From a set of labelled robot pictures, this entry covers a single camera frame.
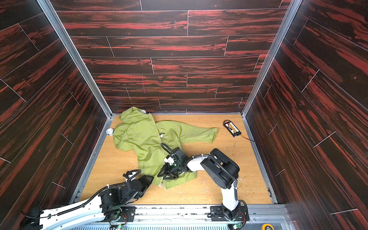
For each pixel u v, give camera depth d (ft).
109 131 3.49
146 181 2.40
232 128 3.54
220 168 1.43
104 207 1.85
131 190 1.96
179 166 2.45
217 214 2.37
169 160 2.83
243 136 3.48
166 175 2.60
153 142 3.28
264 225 2.27
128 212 2.44
